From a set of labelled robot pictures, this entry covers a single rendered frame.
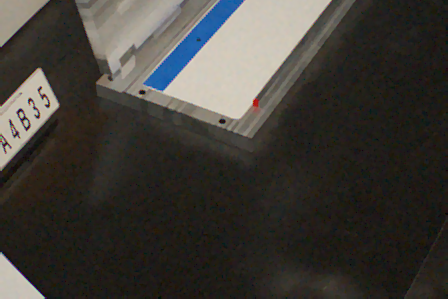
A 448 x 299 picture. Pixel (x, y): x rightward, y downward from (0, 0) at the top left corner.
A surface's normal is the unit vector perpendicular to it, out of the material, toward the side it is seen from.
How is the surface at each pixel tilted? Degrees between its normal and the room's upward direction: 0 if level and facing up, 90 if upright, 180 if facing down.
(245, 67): 0
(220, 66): 0
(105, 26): 73
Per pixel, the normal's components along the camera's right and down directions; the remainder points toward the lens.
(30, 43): -0.03, -0.75
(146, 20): 0.82, 0.09
